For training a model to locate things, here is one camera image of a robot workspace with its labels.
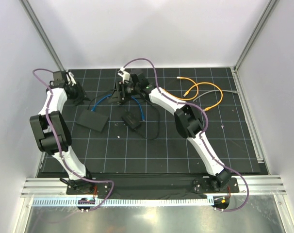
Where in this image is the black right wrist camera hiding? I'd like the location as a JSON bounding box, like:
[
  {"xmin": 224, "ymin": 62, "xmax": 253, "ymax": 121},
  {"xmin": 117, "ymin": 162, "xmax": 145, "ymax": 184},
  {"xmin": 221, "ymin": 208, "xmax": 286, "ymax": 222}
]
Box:
[{"xmin": 117, "ymin": 67, "xmax": 143, "ymax": 83}]

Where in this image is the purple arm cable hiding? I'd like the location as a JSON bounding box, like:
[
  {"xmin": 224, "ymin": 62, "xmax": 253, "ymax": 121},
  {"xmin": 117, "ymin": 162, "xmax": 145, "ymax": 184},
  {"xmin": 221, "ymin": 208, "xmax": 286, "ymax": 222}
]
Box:
[
  {"xmin": 32, "ymin": 68, "xmax": 115, "ymax": 211},
  {"xmin": 124, "ymin": 58, "xmax": 249, "ymax": 212}
]

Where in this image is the blue ethernet cable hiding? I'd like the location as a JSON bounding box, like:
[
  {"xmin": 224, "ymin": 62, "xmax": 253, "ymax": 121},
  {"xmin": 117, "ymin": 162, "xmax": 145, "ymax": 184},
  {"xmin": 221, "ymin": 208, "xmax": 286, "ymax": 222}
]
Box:
[{"xmin": 91, "ymin": 93, "xmax": 146, "ymax": 121}]

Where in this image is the left aluminium corner post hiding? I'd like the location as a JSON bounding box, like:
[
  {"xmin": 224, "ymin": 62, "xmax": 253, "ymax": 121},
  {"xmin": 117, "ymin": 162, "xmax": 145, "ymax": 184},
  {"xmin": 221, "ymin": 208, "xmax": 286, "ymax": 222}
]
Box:
[{"xmin": 19, "ymin": 0, "xmax": 65, "ymax": 71}]

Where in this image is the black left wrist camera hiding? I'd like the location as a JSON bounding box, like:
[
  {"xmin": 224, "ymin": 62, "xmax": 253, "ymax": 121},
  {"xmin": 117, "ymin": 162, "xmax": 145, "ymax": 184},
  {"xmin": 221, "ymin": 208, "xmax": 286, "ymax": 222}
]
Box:
[{"xmin": 49, "ymin": 71, "xmax": 75, "ymax": 88}]

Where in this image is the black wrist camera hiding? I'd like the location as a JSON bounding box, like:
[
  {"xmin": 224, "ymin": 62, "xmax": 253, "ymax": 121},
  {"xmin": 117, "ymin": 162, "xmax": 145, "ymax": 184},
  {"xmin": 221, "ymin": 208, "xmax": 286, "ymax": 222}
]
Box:
[
  {"xmin": 117, "ymin": 67, "xmax": 143, "ymax": 83},
  {"xmin": 49, "ymin": 71, "xmax": 75, "ymax": 88}
]

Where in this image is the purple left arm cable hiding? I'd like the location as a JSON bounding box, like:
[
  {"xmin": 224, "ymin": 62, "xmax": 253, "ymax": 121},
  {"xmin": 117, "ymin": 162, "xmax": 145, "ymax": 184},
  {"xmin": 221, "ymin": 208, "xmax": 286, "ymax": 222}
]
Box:
[{"xmin": 32, "ymin": 68, "xmax": 115, "ymax": 211}]

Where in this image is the right aluminium corner post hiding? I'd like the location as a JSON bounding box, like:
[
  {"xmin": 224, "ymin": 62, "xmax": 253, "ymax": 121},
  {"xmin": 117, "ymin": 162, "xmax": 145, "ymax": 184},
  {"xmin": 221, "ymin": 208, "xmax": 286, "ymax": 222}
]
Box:
[{"xmin": 233, "ymin": 0, "xmax": 280, "ymax": 71}]

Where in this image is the yellow ethernet cable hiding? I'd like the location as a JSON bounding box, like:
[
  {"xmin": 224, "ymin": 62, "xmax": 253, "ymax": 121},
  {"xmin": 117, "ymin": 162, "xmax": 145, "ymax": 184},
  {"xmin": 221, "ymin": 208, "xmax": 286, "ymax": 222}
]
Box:
[
  {"xmin": 161, "ymin": 76, "xmax": 199, "ymax": 100},
  {"xmin": 183, "ymin": 82, "xmax": 223, "ymax": 112}
]

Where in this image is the grey ethernet cable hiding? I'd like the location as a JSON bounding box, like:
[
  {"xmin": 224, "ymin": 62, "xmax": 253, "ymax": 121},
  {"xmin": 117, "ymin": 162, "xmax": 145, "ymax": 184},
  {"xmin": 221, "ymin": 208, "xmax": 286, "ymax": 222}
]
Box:
[{"xmin": 193, "ymin": 88, "xmax": 240, "ymax": 102}]

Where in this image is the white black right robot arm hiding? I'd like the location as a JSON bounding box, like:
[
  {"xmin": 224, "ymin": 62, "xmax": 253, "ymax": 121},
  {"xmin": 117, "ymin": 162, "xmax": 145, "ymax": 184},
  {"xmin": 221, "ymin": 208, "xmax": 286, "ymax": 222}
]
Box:
[{"xmin": 109, "ymin": 68, "xmax": 231, "ymax": 192}]

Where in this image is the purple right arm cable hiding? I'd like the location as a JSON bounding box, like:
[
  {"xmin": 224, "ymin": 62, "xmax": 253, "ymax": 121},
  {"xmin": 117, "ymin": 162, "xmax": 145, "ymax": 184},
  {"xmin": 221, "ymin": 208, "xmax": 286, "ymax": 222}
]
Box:
[{"xmin": 124, "ymin": 58, "xmax": 249, "ymax": 212}]

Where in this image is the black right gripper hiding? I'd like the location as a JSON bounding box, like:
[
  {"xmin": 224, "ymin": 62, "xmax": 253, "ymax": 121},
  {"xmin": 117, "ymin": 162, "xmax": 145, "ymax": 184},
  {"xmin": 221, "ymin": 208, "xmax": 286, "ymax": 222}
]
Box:
[{"xmin": 108, "ymin": 82, "xmax": 139, "ymax": 104}]

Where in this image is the black network switch box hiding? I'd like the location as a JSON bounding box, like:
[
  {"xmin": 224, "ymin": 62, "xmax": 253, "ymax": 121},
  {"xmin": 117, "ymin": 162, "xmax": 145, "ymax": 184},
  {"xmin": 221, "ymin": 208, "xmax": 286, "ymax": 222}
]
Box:
[{"xmin": 76, "ymin": 109, "xmax": 109, "ymax": 133}]

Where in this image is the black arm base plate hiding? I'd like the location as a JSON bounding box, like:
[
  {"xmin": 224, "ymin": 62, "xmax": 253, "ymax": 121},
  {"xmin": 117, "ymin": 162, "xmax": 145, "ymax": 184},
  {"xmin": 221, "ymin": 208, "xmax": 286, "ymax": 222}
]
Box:
[{"xmin": 65, "ymin": 176, "xmax": 240, "ymax": 195}]

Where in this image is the black grid cutting mat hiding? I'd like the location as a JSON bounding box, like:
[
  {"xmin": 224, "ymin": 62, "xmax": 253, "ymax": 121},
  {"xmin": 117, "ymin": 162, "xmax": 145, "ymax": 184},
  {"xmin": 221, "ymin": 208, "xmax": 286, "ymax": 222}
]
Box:
[{"xmin": 37, "ymin": 67, "xmax": 263, "ymax": 174}]

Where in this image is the aluminium corner post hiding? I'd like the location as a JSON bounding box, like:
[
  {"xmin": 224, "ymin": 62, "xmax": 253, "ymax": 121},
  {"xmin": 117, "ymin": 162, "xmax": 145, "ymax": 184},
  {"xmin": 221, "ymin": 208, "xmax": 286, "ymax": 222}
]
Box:
[
  {"xmin": 233, "ymin": 0, "xmax": 280, "ymax": 71},
  {"xmin": 19, "ymin": 0, "xmax": 65, "ymax": 71}
]

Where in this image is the white slotted cable duct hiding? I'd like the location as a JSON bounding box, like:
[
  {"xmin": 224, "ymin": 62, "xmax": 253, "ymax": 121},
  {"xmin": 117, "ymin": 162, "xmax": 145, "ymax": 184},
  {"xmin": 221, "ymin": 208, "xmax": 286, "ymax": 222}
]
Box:
[{"xmin": 32, "ymin": 196, "xmax": 214, "ymax": 208}]

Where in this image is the black power adapter brick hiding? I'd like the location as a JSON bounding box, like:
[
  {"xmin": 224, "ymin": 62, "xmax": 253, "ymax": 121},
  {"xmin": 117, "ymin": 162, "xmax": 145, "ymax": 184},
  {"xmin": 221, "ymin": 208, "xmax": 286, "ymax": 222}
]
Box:
[{"xmin": 121, "ymin": 112, "xmax": 141, "ymax": 131}]

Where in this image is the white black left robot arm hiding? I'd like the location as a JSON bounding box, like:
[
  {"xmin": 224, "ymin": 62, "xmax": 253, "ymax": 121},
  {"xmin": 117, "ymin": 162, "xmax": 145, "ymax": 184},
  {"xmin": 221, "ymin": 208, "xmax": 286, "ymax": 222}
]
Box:
[{"xmin": 30, "ymin": 85, "xmax": 95, "ymax": 194}]

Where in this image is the aluminium front frame rail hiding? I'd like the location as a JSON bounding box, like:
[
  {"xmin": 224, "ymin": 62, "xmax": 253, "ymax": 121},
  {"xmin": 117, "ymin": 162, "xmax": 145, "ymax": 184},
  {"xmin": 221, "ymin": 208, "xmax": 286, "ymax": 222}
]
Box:
[{"xmin": 20, "ymin": 175, "xmax": 286, "ymax": 198}]

